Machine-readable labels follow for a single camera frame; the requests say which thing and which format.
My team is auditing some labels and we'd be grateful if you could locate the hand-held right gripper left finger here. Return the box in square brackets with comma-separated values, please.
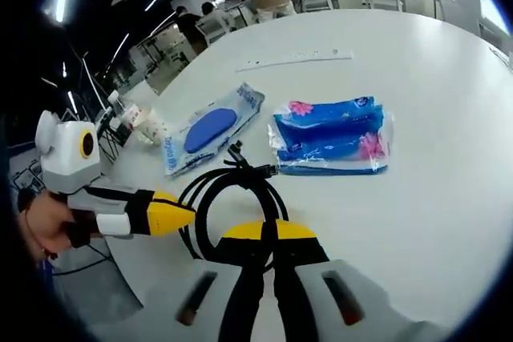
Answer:
[94, 219, 268, 342]

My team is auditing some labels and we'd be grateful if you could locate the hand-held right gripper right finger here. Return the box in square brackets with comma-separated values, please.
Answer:
[275, 219, 446, 342]

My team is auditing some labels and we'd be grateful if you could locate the floral white paper cup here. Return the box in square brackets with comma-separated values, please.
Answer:
[138, 106, 168, 146]

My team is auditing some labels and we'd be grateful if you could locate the clear plastic water bottle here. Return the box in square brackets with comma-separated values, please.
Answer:
[107, 90, 145, 135]

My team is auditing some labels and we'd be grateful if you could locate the wipes packet with blue oval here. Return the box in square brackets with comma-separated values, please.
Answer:
[160, 81, 266, 178]

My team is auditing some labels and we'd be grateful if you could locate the blue floral tissue pack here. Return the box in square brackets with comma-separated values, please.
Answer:
[267, 95, 396, 177]

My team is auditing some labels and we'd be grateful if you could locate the person's left hand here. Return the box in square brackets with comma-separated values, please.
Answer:
[15, 189, 99, 257]

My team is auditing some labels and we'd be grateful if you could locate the white table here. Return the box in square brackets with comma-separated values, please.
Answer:
[103, 7, 513, 342]

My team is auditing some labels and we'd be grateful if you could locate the white table socket strip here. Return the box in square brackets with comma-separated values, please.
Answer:
[235, 49, 354, 74]

